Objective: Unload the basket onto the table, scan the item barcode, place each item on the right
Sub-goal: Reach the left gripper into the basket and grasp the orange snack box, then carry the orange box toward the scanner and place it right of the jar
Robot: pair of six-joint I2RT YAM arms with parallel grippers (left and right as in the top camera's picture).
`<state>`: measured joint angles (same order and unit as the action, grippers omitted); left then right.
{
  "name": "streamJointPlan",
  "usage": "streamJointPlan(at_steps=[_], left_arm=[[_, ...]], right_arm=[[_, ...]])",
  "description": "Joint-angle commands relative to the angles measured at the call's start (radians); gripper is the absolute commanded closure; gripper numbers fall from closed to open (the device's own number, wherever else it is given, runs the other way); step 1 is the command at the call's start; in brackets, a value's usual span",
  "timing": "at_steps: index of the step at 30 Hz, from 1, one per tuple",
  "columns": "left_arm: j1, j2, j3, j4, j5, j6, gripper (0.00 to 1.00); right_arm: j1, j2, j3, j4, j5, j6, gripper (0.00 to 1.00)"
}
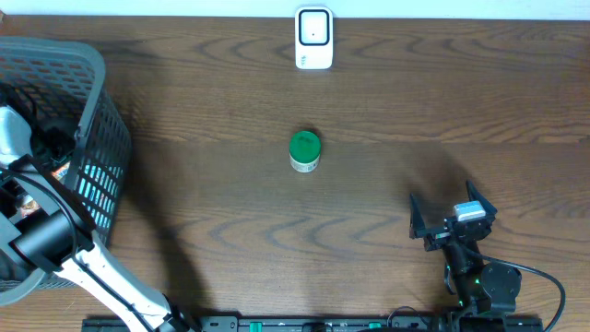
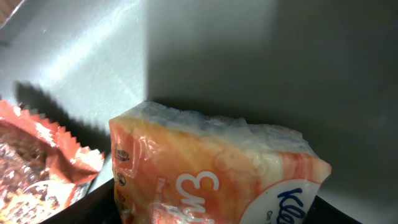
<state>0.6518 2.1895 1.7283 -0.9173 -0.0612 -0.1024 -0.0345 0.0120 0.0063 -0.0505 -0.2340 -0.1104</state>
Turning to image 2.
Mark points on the orange tissue pack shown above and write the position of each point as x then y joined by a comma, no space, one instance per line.
173,166

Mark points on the red Top chocolate bar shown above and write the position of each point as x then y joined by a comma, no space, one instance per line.
44,169

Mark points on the grey plastic basket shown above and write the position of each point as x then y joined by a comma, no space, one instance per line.
327,69

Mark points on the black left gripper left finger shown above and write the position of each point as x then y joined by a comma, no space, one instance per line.
98,207

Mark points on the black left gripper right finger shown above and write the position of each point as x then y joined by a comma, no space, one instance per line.
321,212

